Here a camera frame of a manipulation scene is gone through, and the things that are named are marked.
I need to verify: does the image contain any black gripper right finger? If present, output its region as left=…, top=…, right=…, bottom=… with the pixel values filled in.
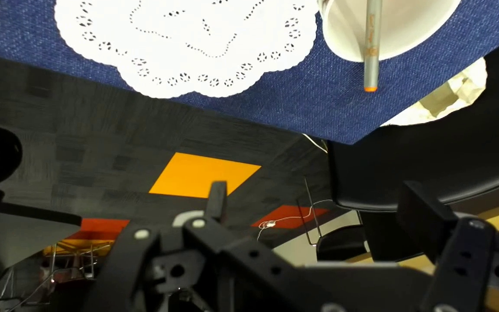
left=398, top=181, right=497, bottom=312

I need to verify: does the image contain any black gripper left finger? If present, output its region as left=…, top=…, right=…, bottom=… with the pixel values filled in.
left=86, top=181, right=298, bottom=312

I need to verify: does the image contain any grey sharpie with orange cap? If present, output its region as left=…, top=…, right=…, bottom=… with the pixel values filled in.
left=362, top=0, right=385, bottom=96

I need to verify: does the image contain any black chair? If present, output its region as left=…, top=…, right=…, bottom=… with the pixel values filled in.
left=326, top=33, right=499, bottom=214

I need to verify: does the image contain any blue tablecloth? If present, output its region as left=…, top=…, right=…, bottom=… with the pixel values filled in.
left=0, top=0, right=499, bottom=146

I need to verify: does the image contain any white bag with beige patch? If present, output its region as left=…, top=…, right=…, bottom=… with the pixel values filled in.
left=379, top=56, right=488, bottom=129

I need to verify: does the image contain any white paper doily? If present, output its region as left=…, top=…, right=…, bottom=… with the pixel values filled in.
left=52, top=0, right=322, bottom=101

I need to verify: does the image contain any thin white cord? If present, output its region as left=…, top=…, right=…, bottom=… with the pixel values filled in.
left=301, top=132, right=329, bottom=156

